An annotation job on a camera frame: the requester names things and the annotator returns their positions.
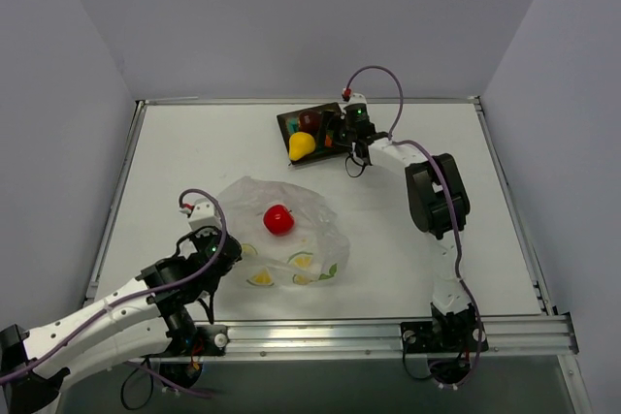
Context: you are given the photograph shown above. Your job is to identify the bright red fake apple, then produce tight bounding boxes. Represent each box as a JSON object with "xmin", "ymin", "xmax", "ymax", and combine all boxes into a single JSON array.
[{"xmin": 263, "ymin": 205, "xmax": 295, "ymax": 237}]

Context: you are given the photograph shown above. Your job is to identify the square green black plate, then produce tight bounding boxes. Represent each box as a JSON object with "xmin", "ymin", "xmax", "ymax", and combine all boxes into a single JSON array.
[{"xmin": 276, "ymin": 103, "xmax": 348, "ymax": 166}]

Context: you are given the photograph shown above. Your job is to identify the yellow fake pear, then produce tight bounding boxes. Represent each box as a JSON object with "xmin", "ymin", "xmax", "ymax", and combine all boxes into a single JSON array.
[{"xmin": 288, "ymin": 132, "xmax": 316, "ymax": 162}]

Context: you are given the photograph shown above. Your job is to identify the clear printed plastic bag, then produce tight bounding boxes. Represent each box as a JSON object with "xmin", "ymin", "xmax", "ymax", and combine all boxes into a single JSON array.
[{"xmin": 218, "ymin": 176, "xmax": 350, "ymax": 288}]

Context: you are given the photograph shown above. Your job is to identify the dark red fake apple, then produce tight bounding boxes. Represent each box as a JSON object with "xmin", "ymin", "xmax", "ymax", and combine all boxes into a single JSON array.
[{"xmin": 298, "ymin": 110, "xmax": 322, "ymax": 136}]

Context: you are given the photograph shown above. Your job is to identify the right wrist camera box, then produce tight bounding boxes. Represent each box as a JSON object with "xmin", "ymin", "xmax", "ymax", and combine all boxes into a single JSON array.
[{"xmin": 342, "ymin": 87, "xmax": 368, "ymax": 105}]

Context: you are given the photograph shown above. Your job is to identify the aluminium table front rail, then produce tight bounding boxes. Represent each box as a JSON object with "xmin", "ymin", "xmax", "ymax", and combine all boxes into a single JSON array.
[{"xmin": 72, "ymin": 314, "xmax": 578, "ymax": 362}]

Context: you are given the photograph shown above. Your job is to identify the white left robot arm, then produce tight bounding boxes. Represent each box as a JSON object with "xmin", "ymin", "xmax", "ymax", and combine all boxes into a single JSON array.
[{"xmin": 1, "ymin": 227, "xmax": 243, "ymax": 413}]

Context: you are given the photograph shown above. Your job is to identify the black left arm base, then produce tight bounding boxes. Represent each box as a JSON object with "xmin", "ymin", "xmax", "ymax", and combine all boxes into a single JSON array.
[{"xmin": 157, "ymin": 319, "xmax": 229, "ymax": 388}]

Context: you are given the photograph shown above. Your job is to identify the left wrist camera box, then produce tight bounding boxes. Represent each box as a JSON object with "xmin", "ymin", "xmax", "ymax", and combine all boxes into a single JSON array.
[{"xmin": 180, "ymin": 201, "xmax": 219, "ymax": 232}]

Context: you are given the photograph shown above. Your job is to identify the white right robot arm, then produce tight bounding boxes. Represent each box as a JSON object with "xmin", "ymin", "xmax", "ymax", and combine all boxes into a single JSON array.
[{"xmin": 318, "ymin": 103, "xmax": 476, "ymax": 349}]

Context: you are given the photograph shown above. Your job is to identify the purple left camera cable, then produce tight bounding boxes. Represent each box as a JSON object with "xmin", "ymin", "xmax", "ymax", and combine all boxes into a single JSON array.
[{"xmin": 0, "ymin": 187, "xmax": 229, "ymax": 398}]

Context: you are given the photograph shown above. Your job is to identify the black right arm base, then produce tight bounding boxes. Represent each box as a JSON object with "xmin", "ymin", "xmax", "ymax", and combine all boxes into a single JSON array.
[{"xmin": 400, "ymin": 304, "xmax": 489, "ymax": 391}]

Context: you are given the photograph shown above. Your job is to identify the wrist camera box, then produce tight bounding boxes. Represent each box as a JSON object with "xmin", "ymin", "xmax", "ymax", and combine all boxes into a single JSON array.
[
  {"xmin": 342, "ymin": 87, "xmax": 368, "ymax": 105},
  {"xmin": 180, "ymin": 201, "xmax": 219, "ymax": 232}
]

